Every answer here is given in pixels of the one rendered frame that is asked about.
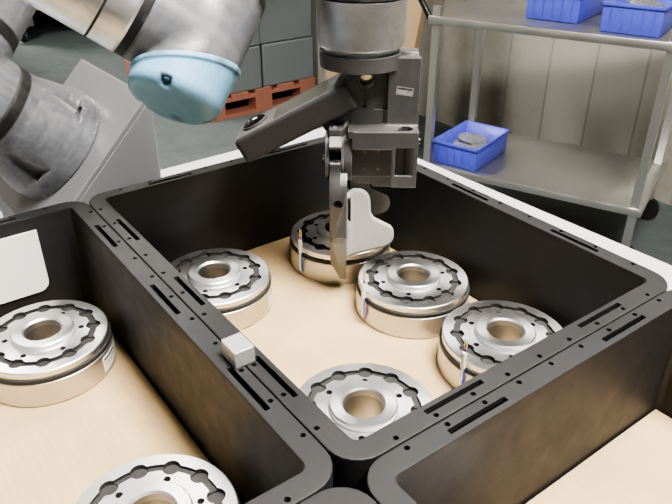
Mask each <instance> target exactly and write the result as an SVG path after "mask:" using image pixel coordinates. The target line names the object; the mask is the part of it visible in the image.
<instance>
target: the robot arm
mask: <svg viewBox="0 0 672 504"><path fill-rule="evenodd" d="M268 1H269V0H0V176H1V177H2V178H3V179H4V181H5V182H6V183H7V184H8V185H9V186H10V187H11V188H12V189H14V190H15V191H16V192H18V193H20V194H22V195H24V196H26V197H28V198H30V199H32V200H41V199H44V198H47V197H49V196H51V195H52V194H54V193H55V192H57V191H58V190H59V189H61V188H62V187H63V186H64V185H65V184H66V183H67V182H68V181H69V180H70V179H71V178H72V177H73V176H74V174H75V173H76V172H77V171H78V169H79V168H80V167H81V165H82V164H83V162H84V161H85V159H86V157H87V156H88V154H89V152H90V150H91V148H92V146H93V144H94V141H95V139H96V136H97V133H98V129H99V125H100V108H99V105H98V103H97V102H96V101H95V100H94V99H92V98H91V97H90V96H88V95H87V94H85V93H84V92H82V91H80V90H78V89H76V88H72V87H69V86H66V85H63V84H59V83H56V82H53V81H50V80H46V79H43V78H40V77H37V76H34V75H32V74H31V73H29V72H28V71H26V70H25V69H23V68H22V67H20V66H19V65H17V64H16V63H14V62H13V61H12V60H11V58H12V56H13V54H14V52H15V50H16V48H17V46H18V44H19V42H20V40H21V38H22V36H23V34H24V32H25V30H26V28H27V27H28V25H29V23H30V21H31V19H32V17H33V15H34V13H35V11H36V9H38V10H40V11H42V12H43V13H45V14H47V15H49V16H50V17H52V18H54V19H56V20H57V21H59V22H61V23H63V24H64V25H66V26H68V27H70V28H71V29H73V30H75V31H77V32H78V33H80V34H82V35H84V36H85V37H87V38H89V39H91V40H92V41H94V42H96V43H98V44H99V45H101V46H103V47H105V48H106V49H108V50H110V51H112V52H114V53H116V54H118V55H119V56H121V57H122V58H124V59H126V60H127V61H129V62H130V64H129V74H128V77H127V84H128V88H129V90H130V92H131V93H132V95H133V96H134V97H135V98H136V99H137V100H138V101H140V102H143V103H144V104H146V107H147V108H148V109H150V110H151V111H153V112H155V113H156V114H158V115H160V116H163V117H165V118H167V119H170V120H173V121H176V122H179V123H183V124H189V125H202V124H207V123H209V122H212V121H214V120H216V119H217V117H218V116H219V114H220V113H221V111H222V109H223V107H224V105H225V103H226V100H227V98H228V96H229V94H230V92H231V90H232V88H233V85H234V84H235V83H236V82H237V81H238V80H239V78H240V75H241V70H240V69H241V66H242V64H243V62H244V59H245V57H246V54H247V52H248V49H249V47H250V44H251V42H252V39H253V37H254V34H255V32H256V29H257V27H258V25H259V22H260V20H261V17H262V15H263V13H264V11H265V9H266V6H267V4H268ZM406 16H407V0H316V25H317V44H318V45H319V46H320V48H319V65H320V66H321V67H322V68H323V69H325V70H328V71H331V72H335V73H338V74H337V75H335V76H333V77H331V78H329V79H327V80H325V81H323V82H321V83H319V84H318V85H316V86H314V87H312V88H310V89H308V90H306V91H304V92H302V93H300V94H299V95H297V96H295V97H293V98H291V99H289V100H287V101H285V102H283V103H281V104H279V105H278V106H276V107H274V108H272V109H270V110H268V111H266V112H264V113H262V114H257V115H254V116H252V117H250V118H249V119H248V120H247V121H246V122H245V123H244V124H243V126H242V128H241V130H240V132H239V134H238V136H237V138H236V141H235V145H236V147H237V148H238V150H239V151H240V153H241V154H242V156H243V157H244V159H245V160H246V161H249V162H251V161H254V160H256V159H258V158H260V157H262V156H264V155H266V154H270V153H272V152H274V151H275V150H276V149H277V148H279V147H281V146H283V145H285V144H287V143H289V142H291V141H293V140H295V139H297V138H299V137H301V136H303V135H305V134H307V133H309V132H311V131H313V130H315V129H317V128H319V127H321V126H323V128H324V129H325V130H326V133H325V178H326V180H330V182H329V211H330V262H331V264H332V266H333V268H334V269H335V271H336V273H337V275H338V276H339V278H340V279H346V258H347V257H348V256H351V255H354V254H358V253H362V252H366V251H370V250H374V249H378V248H382V247H386V246H388V245H389V244H390V243H391V242H392V240H393V238H394V230H393V228H392V226H391V225H390V224H388V223H386V222H384V221H382V220H380V219H378V218H376V217H374V216H373V215H377V214H381V213H384V212H385V211H387V210H388V208H389V206H390V199H389V197H388V196H387V195H385V194H383V193H380V192H378V191H375V190H373V189H372V188H370V186H369V184H372V187H390V188H416V175H417V159H418V145H420V142H421V139H420V137H419V130H418V122H419V110H418V109H419V93H420V77H421V61H422V58H421V56H419V50H418V48H401V47H402V46H403V45H404V44H405V37H406ZM363 75H371V76H372V77H371V78H370V79H368V80H364V79H362V78H361V77H362V76H363ZM348 180H351V189H350V190H349V189H348Z"/></svg>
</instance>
